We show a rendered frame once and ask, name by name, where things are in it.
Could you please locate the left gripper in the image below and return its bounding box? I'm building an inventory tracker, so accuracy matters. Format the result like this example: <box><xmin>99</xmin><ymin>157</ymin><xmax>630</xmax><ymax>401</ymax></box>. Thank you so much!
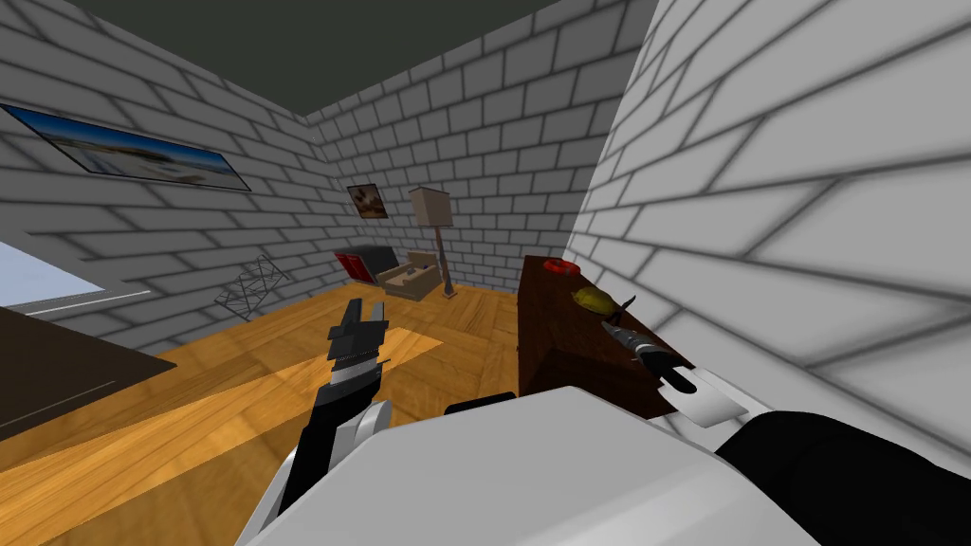
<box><xmin>325</xmin><ymin>298</ymin><xmax>392</xmax><ymax>370</ymax></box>

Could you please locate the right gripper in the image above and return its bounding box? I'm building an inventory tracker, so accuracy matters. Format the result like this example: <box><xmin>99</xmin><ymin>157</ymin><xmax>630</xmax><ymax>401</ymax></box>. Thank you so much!
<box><xmin>601</xmin><ymin>295</ymin><xmax>648</xmax><ymax>355</ymax></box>

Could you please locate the yellow-brown bread loaf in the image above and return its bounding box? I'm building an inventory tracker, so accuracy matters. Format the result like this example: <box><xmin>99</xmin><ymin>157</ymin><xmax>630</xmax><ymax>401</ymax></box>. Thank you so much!
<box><xmin>572</xmin><ymin>285</ymin><xmax>618</xmax><ymax>317</ymax></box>

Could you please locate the black and red cabinet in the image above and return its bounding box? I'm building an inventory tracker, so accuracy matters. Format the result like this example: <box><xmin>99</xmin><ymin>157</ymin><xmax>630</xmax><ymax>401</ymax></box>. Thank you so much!
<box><xmin>334</xmin><ymin>244</ymin><xmax>400</xmax><ymax>286</ymax></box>

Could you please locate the beige armchair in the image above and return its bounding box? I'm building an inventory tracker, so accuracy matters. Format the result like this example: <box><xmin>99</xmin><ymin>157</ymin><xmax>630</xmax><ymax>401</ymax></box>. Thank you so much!
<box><xmin>376</xmin><ymin>250</ymin><xmax>444</xmax><ymax>303</ymax></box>

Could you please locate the dark brown wooden table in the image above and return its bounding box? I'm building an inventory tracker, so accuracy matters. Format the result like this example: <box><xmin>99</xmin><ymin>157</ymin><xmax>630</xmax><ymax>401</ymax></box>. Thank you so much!
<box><xmin>517</xmin><ymin>254</ymin><xmax>693</xmax><ymax>421</ymax></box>

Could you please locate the beige floor lamp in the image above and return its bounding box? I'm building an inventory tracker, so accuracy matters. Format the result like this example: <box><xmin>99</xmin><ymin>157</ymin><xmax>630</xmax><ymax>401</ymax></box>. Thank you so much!
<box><xmin>408</xmin><ymin>186</ymin><xmax>460</xmax><ymax>300</ymax></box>

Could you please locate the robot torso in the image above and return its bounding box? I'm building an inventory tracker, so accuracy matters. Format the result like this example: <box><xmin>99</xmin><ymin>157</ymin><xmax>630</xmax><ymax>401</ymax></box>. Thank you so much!
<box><xmin>233</xmin><ymin>385</ymin><xmax>822</xmax><ymax>546</ymax></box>

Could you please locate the dark brown desk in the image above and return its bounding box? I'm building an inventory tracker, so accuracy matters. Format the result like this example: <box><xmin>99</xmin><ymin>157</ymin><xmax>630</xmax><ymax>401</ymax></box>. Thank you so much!
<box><xmin>0</xmin><ymin>306</ymin><xmax>178</xmax><ymax>443</ymax></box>

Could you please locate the small brown wall picture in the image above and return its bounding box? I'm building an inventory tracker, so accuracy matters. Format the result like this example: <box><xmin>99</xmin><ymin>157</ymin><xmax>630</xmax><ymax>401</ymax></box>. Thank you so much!
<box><xmin>346</xmin><ymin>182</ymin><xmax>391</xmax><ymax>221</ymax></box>

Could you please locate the grey wire rack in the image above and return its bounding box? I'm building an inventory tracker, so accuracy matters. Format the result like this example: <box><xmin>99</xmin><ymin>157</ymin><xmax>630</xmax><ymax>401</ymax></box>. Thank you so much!
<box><xmin>213</xmin><ymin>254</ymin><xmax>290</xmax><ymax>320</ymax></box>

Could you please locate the wide landscape wall picture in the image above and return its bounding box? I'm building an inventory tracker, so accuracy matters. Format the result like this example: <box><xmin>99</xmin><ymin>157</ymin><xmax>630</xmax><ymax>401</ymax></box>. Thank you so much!
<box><xmin>0</xmin><ymin>101</ymin><xmax>252</xmax><ymax>193</ymax></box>

